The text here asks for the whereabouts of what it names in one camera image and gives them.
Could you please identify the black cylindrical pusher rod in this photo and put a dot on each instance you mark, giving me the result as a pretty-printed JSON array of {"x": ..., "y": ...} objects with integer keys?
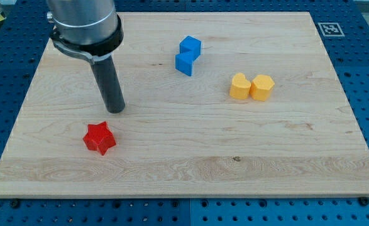
[{"x": 107, "y": 81}]

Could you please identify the red star block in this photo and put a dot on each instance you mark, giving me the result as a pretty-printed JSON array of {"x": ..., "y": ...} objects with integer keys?
[{"x": 99, "y": 138}]

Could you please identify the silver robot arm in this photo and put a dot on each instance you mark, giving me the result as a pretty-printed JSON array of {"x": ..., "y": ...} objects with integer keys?
[{"x": 90, "y": 30}]

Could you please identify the blue triangular block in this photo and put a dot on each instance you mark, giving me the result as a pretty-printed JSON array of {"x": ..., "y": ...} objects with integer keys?
[{"x": 184, "y": 63}]

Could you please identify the blue cube block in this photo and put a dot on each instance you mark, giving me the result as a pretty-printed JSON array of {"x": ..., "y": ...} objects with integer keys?
[{"x": 190, "y": 45}]

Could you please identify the yellow heart block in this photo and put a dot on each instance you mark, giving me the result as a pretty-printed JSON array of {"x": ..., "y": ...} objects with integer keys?
[{"x": 240, "y": 87}]

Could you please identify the light wooden board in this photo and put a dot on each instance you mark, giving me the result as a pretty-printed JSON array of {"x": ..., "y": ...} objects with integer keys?
[{"x": 186, "y": 137}]

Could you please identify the yellow hexagon block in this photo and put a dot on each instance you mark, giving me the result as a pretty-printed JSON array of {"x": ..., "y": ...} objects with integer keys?
[{"x": 261, "y": 87}]

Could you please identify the black bolt front left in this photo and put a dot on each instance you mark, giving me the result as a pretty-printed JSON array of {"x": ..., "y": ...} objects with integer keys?
[{"x": 14, "y": 204}]

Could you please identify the black bolt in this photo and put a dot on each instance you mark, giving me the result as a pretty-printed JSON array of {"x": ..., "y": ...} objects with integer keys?
[
  {"x": 14, "y": 204},
  {"x": 363, "y": 201}
]

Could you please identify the white fiducial marker tag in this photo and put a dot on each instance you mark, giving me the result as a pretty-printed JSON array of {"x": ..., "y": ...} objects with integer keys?
[{"x": 330, "y": 29}]

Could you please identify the black bolt front right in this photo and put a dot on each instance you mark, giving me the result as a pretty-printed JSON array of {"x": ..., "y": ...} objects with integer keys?
[{"x": 363, "y": 201}]

